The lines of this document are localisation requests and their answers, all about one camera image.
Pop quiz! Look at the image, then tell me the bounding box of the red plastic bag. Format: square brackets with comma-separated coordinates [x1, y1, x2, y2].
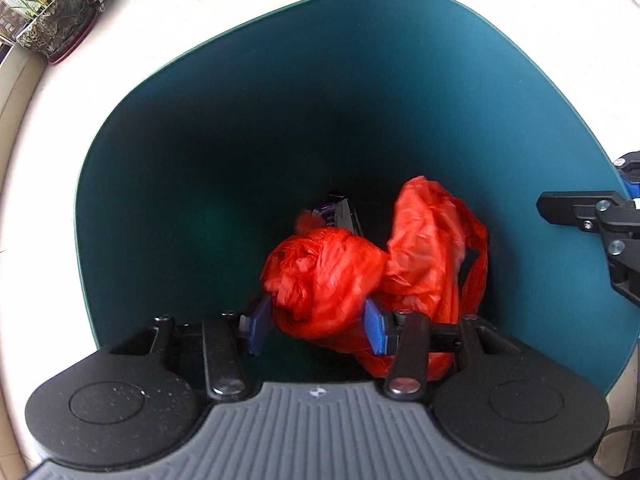
[260, 176, 490, 380]

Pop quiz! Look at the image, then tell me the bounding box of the purple snack packet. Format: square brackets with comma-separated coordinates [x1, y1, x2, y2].
[304, 189, 364, 237]

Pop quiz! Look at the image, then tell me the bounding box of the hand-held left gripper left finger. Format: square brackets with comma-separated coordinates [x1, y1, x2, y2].
[107, 295, 274, 403]

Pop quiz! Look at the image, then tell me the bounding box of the teal plastic bin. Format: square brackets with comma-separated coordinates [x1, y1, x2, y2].
[74, 0, 640, 401]

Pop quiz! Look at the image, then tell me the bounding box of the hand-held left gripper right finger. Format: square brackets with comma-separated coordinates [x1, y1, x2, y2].
[364, 299, 521, 402]

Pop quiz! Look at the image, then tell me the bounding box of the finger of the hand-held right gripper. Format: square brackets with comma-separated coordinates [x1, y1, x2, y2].
[614, 149, 640, 197]
[536, 190, 640, 306]

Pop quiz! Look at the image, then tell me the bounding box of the printed calendar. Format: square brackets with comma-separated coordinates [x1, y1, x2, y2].
[0, 0, 40, 45]

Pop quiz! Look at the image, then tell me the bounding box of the marbled planter with green plant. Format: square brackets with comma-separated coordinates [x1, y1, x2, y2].
[14, 0, 101, 65]

